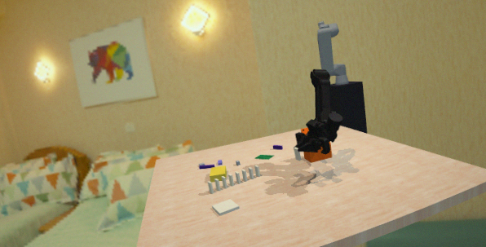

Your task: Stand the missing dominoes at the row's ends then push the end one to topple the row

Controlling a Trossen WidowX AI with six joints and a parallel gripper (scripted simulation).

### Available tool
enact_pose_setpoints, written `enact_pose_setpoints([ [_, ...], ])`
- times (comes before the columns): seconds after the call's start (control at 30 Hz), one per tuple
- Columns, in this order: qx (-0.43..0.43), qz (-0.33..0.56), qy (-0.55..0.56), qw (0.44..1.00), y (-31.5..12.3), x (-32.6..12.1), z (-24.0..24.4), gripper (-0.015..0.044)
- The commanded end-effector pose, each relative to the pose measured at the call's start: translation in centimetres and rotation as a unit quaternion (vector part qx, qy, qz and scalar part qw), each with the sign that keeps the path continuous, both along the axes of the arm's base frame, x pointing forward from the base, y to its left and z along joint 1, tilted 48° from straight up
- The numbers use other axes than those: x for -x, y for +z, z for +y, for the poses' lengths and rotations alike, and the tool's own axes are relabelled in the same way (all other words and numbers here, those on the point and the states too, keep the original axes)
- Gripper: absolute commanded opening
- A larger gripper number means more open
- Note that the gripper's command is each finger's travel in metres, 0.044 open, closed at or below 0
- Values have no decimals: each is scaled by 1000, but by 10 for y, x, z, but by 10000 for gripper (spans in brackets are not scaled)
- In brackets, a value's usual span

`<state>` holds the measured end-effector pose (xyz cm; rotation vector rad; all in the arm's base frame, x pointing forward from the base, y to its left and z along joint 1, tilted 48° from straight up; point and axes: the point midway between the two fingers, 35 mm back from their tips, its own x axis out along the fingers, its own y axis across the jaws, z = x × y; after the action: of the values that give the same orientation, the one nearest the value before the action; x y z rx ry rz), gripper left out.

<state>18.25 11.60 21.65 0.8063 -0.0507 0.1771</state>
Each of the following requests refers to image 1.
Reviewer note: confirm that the yellow rectangular block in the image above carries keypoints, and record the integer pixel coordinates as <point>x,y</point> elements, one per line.
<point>217,172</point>

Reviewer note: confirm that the green rectangular block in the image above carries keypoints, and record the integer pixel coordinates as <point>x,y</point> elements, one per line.
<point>264,157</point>

